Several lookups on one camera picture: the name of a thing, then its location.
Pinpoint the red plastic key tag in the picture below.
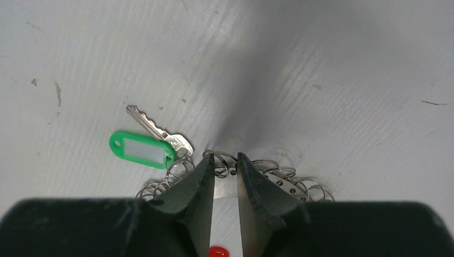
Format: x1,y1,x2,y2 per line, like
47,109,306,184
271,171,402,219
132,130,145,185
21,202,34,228
208,246,230,257

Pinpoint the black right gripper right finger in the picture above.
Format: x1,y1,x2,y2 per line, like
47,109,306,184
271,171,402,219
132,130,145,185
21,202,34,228
237,153,311,256

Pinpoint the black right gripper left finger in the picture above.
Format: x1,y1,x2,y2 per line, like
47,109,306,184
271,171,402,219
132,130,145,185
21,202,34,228
148,154,215,256

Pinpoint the large metal keyring with rings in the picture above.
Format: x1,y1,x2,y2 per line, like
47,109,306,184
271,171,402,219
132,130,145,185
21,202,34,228
135,150,336,202

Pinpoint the silver key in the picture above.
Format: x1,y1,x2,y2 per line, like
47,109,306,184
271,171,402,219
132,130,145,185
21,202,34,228
126,105,194,158

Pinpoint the green plastic key tag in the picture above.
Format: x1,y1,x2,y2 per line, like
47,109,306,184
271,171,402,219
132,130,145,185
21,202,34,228
109,131,176,169

